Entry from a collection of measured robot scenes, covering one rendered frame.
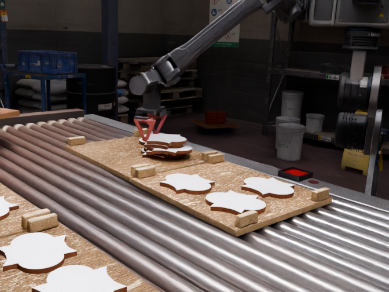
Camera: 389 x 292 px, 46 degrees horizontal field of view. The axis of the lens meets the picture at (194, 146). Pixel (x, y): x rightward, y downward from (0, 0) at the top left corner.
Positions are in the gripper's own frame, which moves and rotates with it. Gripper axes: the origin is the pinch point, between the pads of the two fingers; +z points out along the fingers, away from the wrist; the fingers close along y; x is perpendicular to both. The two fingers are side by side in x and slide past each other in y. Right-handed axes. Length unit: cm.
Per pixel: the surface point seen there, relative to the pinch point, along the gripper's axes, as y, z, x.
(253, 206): -38, 5, -39
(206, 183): -26.1, 4.8, -25.5
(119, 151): -1.3, 6.4, 10.4
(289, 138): 353, 74, -31
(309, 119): 454, 68, -49
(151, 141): -5.5, 0.4, -2.3
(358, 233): -37, 8, -63
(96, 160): -14.1, 6.4, 12.2
